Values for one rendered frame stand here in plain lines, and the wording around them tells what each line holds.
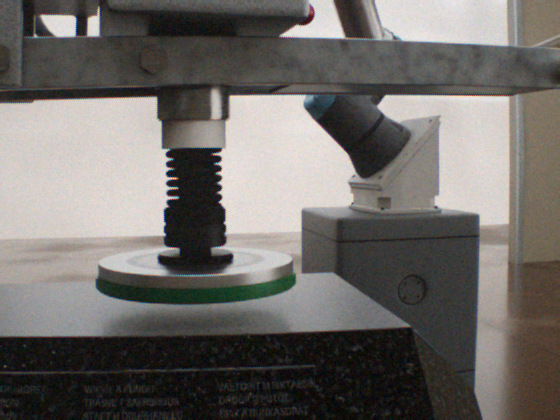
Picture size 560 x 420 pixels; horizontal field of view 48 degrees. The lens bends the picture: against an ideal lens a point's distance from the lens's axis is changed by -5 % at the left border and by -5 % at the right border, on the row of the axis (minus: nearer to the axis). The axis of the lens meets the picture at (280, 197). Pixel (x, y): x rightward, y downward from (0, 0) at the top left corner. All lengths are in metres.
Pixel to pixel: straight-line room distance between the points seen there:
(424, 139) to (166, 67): 1.17
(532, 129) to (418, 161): 4.93
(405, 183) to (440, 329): 0.39
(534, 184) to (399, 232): 5.03
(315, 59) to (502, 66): 0.24
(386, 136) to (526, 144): 4.88
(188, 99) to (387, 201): 1.10
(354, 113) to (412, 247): 0.38
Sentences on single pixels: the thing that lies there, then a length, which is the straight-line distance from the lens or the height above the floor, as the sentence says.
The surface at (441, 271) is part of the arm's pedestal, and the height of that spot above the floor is 0.70.
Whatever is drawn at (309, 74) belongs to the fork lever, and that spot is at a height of 1.08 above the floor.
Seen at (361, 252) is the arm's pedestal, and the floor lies 0.76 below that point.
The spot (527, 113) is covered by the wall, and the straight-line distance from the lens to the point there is 6.62.
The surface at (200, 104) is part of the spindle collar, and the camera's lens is 0.68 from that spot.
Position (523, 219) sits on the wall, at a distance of 6.57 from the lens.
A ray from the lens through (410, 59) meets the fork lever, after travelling 0.74.
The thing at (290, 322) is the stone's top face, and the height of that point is 0.82.
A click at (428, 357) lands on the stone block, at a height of 0.79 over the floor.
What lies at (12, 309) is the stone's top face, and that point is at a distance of 0.78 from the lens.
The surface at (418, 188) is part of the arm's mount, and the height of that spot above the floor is 0.91.
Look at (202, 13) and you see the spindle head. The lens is 0.63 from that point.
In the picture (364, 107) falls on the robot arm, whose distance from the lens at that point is 1.77.
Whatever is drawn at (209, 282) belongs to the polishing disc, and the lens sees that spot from 0.62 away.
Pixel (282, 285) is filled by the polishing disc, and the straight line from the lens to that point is 0.67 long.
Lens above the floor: 0.98
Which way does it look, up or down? 3 degrees down
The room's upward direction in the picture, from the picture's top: 1 degrees counter-clockwise
